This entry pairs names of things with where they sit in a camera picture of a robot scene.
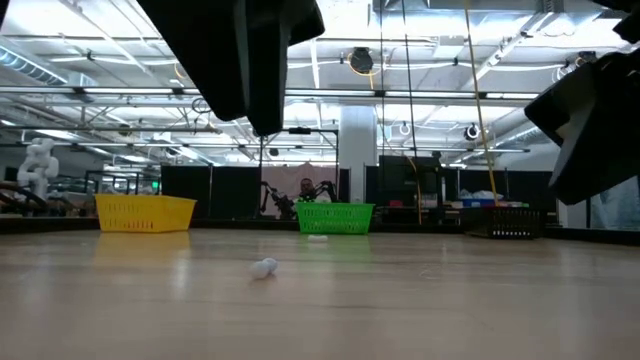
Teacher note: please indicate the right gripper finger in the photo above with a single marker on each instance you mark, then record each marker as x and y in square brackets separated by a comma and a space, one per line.
[610, 140]
[545, 110]

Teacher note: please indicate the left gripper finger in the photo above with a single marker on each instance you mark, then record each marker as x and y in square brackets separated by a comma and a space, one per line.
[267, 75]
[210, 50]

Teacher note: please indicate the white plastic bone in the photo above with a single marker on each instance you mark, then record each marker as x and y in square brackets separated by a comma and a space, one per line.
[263, 268]
[318, 238]

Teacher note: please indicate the black background robot arm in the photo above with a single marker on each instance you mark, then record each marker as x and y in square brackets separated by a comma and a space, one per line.
[325, 189]
[277, 200]

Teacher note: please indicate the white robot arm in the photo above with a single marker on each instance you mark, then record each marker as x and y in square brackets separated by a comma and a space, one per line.
[39, 165]

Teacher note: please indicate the black partition screen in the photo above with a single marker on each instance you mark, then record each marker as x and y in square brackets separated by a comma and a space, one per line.
[530, 187]
[220, 192]

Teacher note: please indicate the pink curtain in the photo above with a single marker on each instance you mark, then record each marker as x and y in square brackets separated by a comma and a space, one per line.
[290, 175]

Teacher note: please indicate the blue box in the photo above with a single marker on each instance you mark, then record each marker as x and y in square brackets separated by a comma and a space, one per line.
[475, 202]

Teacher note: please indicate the white building column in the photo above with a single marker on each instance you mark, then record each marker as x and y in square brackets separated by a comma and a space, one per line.
[358, 150]

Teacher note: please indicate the black plastic basket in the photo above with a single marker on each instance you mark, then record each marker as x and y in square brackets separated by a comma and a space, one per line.
[505, 223]

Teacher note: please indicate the person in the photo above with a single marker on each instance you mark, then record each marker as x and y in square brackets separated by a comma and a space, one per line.
[307, 189]

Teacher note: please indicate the green plastic basket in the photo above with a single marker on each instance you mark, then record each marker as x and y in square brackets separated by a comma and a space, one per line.
[335, 218]

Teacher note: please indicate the black cabinet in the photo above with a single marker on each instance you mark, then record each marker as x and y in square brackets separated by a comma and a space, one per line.
[395, 180]

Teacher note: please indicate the yellow plastic basket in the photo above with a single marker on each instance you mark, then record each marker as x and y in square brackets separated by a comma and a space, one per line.
[145, 214]

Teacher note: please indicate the silver ceiling duct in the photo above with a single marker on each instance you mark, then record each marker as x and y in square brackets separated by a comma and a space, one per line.
[25, 65]
[510, 135]

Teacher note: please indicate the black stand frame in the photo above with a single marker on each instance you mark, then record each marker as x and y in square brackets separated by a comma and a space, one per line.
[320, 131]

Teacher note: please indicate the black table frame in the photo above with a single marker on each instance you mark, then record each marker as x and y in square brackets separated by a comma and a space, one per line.
[235, 224]

